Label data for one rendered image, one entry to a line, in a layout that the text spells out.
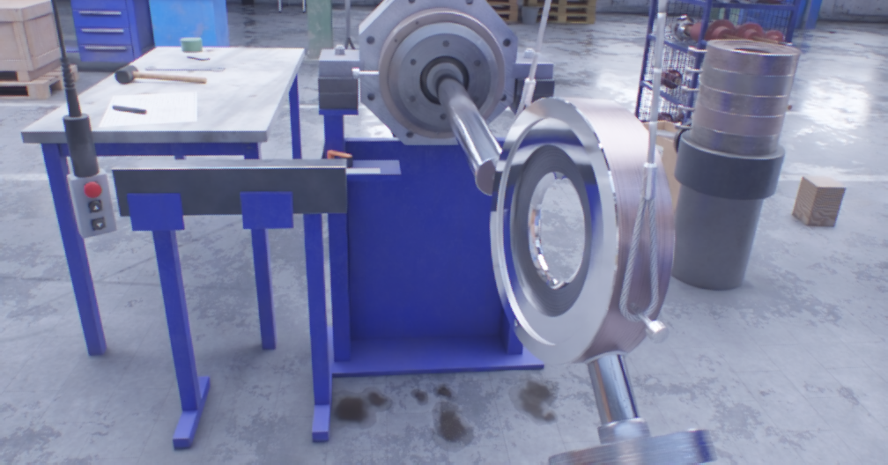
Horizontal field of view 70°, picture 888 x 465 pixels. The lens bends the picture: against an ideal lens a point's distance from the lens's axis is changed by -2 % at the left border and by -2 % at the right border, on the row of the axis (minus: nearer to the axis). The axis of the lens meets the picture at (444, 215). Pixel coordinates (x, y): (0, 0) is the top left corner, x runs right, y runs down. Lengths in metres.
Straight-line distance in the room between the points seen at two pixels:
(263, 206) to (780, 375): 1.97
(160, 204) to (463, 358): 1.21
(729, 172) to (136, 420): 2.44
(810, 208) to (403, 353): 2.61
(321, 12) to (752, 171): 5.79
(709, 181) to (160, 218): 2.17
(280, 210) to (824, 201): 3.18
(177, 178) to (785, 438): 2.05
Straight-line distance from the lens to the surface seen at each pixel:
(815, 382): 2.82
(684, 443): 0.81
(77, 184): 1.41
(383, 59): 1.89
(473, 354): 2.49
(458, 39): 1.86
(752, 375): 2.73
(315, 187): 1.84
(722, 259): 3.18
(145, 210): 1.94
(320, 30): 7.87
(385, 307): 2.48
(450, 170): 2.25
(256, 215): 1.88
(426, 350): 2.50
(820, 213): 4.24
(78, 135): 1.38
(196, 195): 1.90
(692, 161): 3.03
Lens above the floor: 1.49
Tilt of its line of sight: 24 degrees down
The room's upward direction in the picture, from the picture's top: 2 degrees clockwise
